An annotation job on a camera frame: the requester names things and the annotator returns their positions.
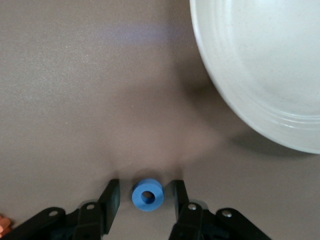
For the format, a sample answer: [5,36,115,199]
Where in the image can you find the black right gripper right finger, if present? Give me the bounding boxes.
[166,179,273,240]

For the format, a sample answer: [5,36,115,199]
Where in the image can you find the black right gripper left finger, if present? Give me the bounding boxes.
[4,178,121,240]

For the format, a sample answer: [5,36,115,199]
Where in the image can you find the blue foam letter o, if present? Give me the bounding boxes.
[131,177,166,213]

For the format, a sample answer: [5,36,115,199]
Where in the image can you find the beige brown plate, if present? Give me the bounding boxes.
[189,0,320,155]

